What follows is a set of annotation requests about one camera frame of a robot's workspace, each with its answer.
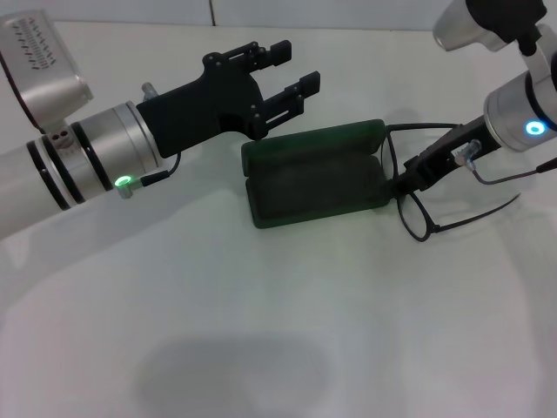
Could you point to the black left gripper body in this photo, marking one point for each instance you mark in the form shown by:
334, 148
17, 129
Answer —
204, 104

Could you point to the black glasses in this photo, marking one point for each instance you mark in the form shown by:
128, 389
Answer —
439, 227

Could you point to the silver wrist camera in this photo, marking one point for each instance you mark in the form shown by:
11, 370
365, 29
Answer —
461, 26
39, 74

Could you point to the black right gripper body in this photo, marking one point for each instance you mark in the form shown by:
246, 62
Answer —
457, 141

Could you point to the green glasses case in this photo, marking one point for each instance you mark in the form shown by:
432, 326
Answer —
313, 191

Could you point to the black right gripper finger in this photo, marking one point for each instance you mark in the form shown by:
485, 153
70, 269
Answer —
402, 180

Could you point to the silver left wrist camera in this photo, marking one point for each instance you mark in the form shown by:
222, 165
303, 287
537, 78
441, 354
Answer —
39, 74

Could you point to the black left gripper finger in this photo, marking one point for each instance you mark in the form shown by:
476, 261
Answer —
304, 87
278, 50

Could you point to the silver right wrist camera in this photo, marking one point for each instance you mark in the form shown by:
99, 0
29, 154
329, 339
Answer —
461, 26

